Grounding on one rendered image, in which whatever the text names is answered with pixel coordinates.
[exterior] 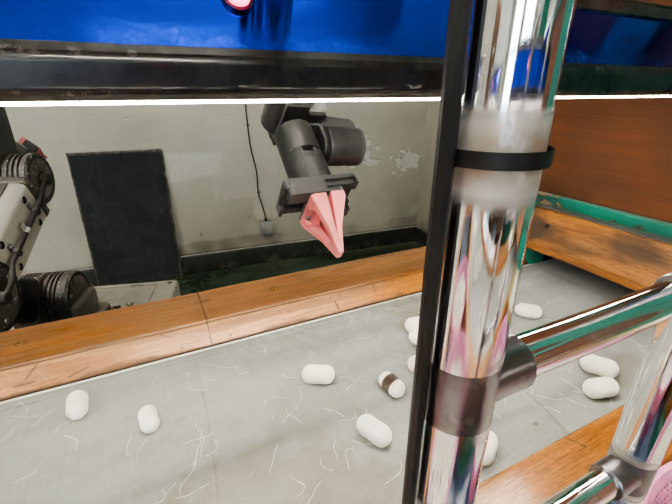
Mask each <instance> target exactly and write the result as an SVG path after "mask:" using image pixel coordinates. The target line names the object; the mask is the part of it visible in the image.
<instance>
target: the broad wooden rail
mask: <svg viewBox="0 0 672 504"><path fill-rule="evenodd" d="M425 253H426V246H424V247H419V248H414V249H409V250H404V251H399V252H394V253H389V254H384V255H379V256H374V257H369V258H364V259H359V260H355V261H350V262H345V263H340V264H335V265H330V266H325V267H320V268H315V269H310V270H305V271H300V272H295V273H290V274H286V275H281V276H276V277H271V278H266V279H261V280H256V281H251V282H246V283H241V284H236V285H231V286H226V287H221V288H217V289H212V290H207V291H202V292H197V293H192V294H187V295H182V296H177V297H172V298H167V299H162V300H157V301H153V302H148V303H143V304H138V305H133V306H128V307H123V308H118V309H113V310H108V311H103V312H98V313H93V314H88V315H84V316H79V317H74V318H69V319H64V320H59V321H54V322H49V323H44V324H39V325H34V326H29V327H24V328H19V329H15V330H10V331H5V332H0V402H2V401H6V400H10V399H13V398H17V397H21V396H25V395H29V394H33V393H36V392H40V391H44V390H48V389H52V388H56V387H59V386H63V385H67V384H71V383H75V382H79V381H82V380H86V379H90V378H94V377H98V376H102V375H105V374H109V373H113V372H117V371H121V370H125V369H128V368H132V367H136V366H140V365H144V364H148V363H151V362H155V361H159V360H163V359H167V358H171V357H174V356H178V355H182V354H186V353H190V352H194V351H197V350H201V349H205V348H209V347H213V346H217V345H220V344H224V343H228V342H232V341H236V340H240V339H243V338H247V337H251V336H255V335H259V334H263V333H266V332H270V331H274V330H278V329H282V328H286V327H289V326H293V325H297V324H301V323H305V322H309V321H312V320H316V319H320V318H324V317H328V316H332V315H335V314H339V313H343V312H347V311H351V310H355V309H358V308H362V307H366V306H370V305H374V304H378V303H381V302H385V301H389V300H393V299H397V298H400V297H404V296H408V295H412V294H416V293H420V292H422V283H423V273H424V263H425Z"/></svg>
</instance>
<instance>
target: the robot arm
mask: <svg viewBox="0 0 672 504"><path fill-rule="evenodd" d="M314 104H315V102H284V103H265V105H264V108H263V111H262V115H261V124H262V126H263V127H264V129H265V130H266V131H268V134H269V137H270V139H271V141H272V144H273V145H276V146H277V148H278V151H279V154H280V157H281V160H282V162H283V165H284V168H285V171H286V174H287V176H288V179H285V180H284V181H283V182H282V186H281V190H280V193H279V197H278V201H277V205H276V210H277V213H278V216H279V217H282V214H288V213H295V212H301V214H300V217H299V220H300V223H301V226H302V227H303V228H304V229H305V230H307V231H308V232H309V233H310V234H312V235H313V236H314V237H316V238H317V239H318V240H319V241H321V242H322V243H323V244H324V245H325V246H326V247H327V248H328V249H329V251H330V252H331V253H332V254H333V255H334V256H335V257H336V258H338V257H341V256H342V254H343V252H344V248H343V231H342V224H343V217H344V216H346V215H347V213H348V211H349V210H350V208H349V206H348V202H349V199H348V195H349V193H350V191H351V189H356V187H357V185H358V183H359V181H358V179H357V177H356V174H355V173H346V174H335V175H331V172H330V170H329V168H328V166H357V165H359V164H361V162H362V161H363V159H364V156H365V152H366V140H365V136H364V133H363V132H362V130H361V129H359V128H356V127H355V125H354V123H353V122H352V121H351V120H350V119H345V118H337V117H329V116H326V113H325V112H314V111H310V110H311V108H312V107H313V105H314Z"/></svg>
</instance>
